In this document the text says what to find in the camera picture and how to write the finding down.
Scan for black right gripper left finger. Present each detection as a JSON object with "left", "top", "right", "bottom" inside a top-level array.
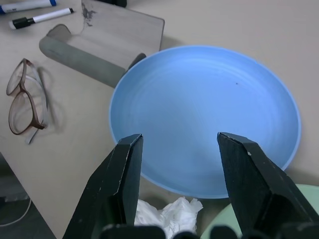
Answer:
[{"left": 62, "top": 133, "right": 145, "bottom": 239}]

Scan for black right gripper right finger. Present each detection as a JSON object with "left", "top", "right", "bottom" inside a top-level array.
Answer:
[{"left": 216, "top": 131, "right": 319, "bottom": 237}]

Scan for pale green round plate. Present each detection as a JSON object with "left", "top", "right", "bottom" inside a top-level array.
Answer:
[{"left": 199, "top": 183, "right": 319, "bottom": 239}]

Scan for white tissue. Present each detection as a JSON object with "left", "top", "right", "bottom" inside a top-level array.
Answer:
[{"left": 134, "top": 196, "right": 204, "bottom": 239}]

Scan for grey rectangular block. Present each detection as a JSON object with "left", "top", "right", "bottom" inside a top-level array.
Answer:
[{"left": 38, "top": 0, "right": 165, "bottom": 89}]

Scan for white marker with blue cap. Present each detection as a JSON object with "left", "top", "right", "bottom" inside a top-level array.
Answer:
[{"left": 0, "top": 0, "right": 58, "bottom": 15}]

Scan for brown framed eyeglasses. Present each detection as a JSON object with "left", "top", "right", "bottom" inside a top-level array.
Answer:
[{"left": 6, "top": 58, "right": 50, "bottom": 145}]

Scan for blue round plate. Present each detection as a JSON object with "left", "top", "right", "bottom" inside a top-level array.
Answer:
[{"left": 109, "top": 44, "right": 302, "bottom": 199}]

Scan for white marker with black cap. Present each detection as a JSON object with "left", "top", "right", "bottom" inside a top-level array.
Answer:
[{"left": 8, "top": 7, "right": 75, "bottom": 30}]

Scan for white floor cable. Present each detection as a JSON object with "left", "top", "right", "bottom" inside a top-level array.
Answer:
[{"left": 0, "top": 196, "right": 32, "bottom": 226}]

